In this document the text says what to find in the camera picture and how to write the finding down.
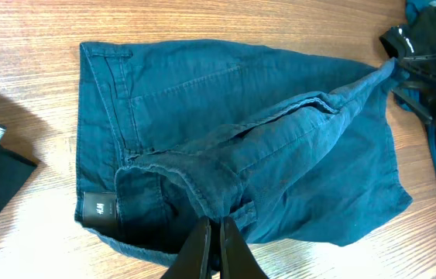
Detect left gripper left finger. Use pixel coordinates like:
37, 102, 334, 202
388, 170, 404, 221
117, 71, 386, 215
161, 218, 211, 279

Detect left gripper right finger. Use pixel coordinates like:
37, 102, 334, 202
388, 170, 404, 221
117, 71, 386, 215
220, 217, 268, 279

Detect dark blue denim shorts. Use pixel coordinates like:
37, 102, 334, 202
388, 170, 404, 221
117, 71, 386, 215
74, 40, 412, 266

